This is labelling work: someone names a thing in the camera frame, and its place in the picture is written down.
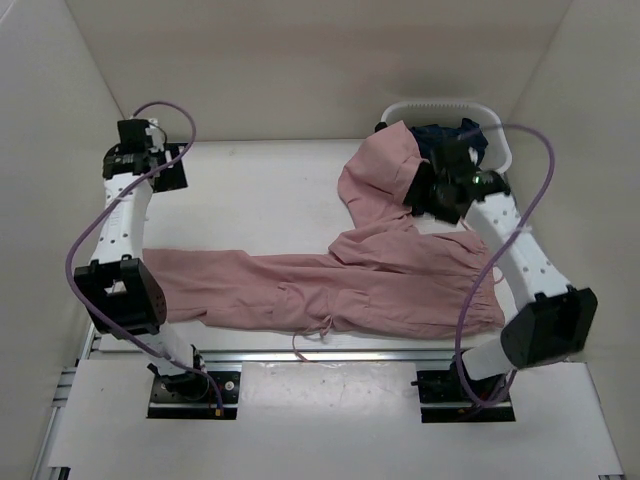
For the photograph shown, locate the pink drawstring trousers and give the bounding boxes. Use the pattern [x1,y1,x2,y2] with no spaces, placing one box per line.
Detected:
[143,122,505,340]

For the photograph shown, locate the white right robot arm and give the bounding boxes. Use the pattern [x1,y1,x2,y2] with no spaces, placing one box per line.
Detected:
[408,140,598,400]

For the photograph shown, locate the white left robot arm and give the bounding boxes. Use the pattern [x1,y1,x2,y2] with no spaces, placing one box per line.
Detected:
[73,118,210,400]

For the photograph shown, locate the white plastic basket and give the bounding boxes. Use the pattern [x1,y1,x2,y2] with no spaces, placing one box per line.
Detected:
[380,99,512,174]

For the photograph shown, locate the blue denim jeans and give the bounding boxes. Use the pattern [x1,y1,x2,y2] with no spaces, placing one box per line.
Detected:
[409,118,489,165]

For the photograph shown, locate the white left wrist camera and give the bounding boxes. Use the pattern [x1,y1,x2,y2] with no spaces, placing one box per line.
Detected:
[145,118,165,152]

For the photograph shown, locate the aluminium table frame rail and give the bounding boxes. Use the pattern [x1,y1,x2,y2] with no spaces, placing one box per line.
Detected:
[34,332,631,479]

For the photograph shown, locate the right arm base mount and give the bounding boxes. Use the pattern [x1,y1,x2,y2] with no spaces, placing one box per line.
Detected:
[411,361,516,424]

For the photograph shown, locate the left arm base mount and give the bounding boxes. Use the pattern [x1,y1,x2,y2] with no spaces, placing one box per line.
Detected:
[147,364,241,420]

